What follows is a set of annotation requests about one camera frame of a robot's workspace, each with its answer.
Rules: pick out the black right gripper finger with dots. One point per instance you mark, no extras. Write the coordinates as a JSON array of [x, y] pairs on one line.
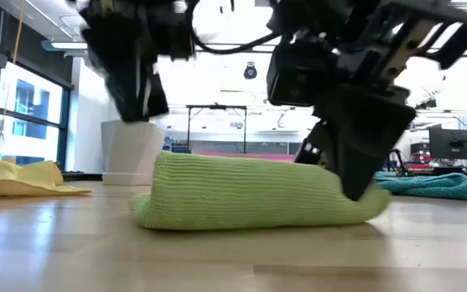
[[363, 134], [316, 150]]

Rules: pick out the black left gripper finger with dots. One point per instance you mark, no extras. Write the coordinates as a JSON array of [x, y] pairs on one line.
[[130, 97], [157, 99]]

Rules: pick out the teal microfiber towel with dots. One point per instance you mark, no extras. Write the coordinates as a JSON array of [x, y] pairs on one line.
[[432, 186]]

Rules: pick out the lime green microfiber towel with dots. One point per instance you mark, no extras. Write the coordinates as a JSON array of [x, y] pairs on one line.
[[237, 190]]

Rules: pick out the yellow microfiber towel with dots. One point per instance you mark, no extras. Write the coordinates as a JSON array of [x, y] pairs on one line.
[[14, 178]]

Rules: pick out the pink plastic basket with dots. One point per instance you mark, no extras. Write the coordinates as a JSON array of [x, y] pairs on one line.
[[249, 156]]

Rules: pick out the black folding table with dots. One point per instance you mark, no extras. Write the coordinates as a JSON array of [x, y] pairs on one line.
[[217, 107]]

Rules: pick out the long ceiling light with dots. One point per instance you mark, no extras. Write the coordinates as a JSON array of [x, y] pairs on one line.
[[67, 45]]

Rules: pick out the black computer monitor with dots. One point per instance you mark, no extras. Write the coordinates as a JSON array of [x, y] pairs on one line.
[[452, 144]]

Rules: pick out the black hanging round speaker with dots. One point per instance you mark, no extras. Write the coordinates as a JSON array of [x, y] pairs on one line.
[[250, 71]]

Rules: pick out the black framed window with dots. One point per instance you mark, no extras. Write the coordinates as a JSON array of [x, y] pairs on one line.
[[31, 101]]

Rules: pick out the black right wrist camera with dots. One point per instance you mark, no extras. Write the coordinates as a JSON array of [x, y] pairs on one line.
[[298, 73]]

